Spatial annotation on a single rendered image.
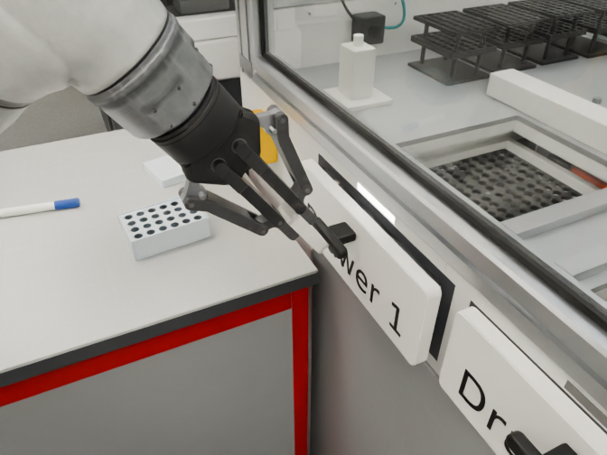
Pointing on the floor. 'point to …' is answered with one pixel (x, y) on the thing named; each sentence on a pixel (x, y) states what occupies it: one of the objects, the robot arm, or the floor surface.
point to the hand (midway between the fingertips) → (303, 227)
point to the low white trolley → (143, 318)
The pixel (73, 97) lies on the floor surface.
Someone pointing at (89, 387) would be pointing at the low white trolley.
